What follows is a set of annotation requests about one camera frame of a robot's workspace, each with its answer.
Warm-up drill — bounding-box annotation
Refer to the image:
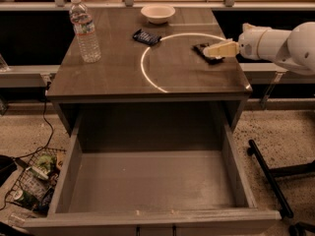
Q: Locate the clear plastic water bottle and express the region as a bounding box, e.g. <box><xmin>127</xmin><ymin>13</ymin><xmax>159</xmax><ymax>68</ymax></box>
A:
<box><xmin>69</xmin><ymin>0</ymin><xmax>101</xmax><ymax>63</ymax></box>

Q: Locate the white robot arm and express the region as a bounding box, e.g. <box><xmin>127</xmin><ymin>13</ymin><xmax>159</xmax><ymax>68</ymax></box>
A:
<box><xmin>203</xmin><ymin>22</ymin><xmax>315</xmax><ymax>76</ymax></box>

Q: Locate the black rxbar chocolate bar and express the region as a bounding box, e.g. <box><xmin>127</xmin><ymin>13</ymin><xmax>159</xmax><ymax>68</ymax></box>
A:
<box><xmin>192</xmin><ymin>43</ymin><xmax>223</xmax><ymax>65</ymax></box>

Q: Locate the open grey top drawer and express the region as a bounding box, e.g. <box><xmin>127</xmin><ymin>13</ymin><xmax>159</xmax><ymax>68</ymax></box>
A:
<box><xmin>25</xmin><ymin>102</ymin><xmax>281</xmax><ymax>236</ymax></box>

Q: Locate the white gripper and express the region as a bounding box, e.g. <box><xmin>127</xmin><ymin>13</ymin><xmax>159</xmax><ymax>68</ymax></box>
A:
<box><xmin>204</xmin><ymin>23</ymin><xmax>271</xmax><ymax>60</ymax></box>

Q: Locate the dark blue snack bar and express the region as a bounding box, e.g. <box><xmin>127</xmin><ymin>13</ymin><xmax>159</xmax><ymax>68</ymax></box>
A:
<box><xmin>133</xmin><ymin>29</ymin><xmax>161</xmax><ymax>46</ymax></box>

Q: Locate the wire basket with items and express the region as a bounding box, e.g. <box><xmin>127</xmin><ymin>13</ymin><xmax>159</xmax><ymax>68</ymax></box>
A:
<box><xmin>5</xmin><ymin>147</ymin><xmax>66</xmax><ymax>214</ymax></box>

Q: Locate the white ceramic bowl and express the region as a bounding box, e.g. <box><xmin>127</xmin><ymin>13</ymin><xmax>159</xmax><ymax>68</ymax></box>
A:
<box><xmin>141</xmin><ymin>5</ymin><xmax>175</xmax><ymax>25</ymax></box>

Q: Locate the black chair base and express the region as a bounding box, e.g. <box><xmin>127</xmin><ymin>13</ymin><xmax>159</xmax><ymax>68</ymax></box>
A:
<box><xmin>247</xmin><ymin>140</ymin><xmax>315</xmax><ymax>236</ymax></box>

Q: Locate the black power cable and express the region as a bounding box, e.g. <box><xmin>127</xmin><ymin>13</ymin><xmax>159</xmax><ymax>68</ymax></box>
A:
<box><xmin>0</xmin><ymin>81</ymin><xmax>55</xmax><ymax>211</ymax></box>

